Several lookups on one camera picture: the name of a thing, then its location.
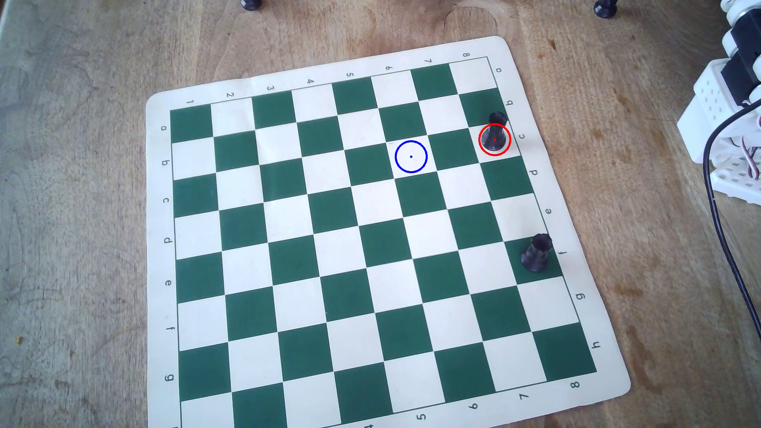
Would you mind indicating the black rook chess piece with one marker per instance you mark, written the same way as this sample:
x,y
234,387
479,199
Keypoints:
x,y
495,140
537,253

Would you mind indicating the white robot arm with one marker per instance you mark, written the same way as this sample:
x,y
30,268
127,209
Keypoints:
x,y
707,101

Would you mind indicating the green and white chess mat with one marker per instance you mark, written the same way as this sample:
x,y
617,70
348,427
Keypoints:
x,y
356,249

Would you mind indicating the black chess piece base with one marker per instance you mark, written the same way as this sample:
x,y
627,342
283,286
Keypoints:
x,y
251,3
605,7

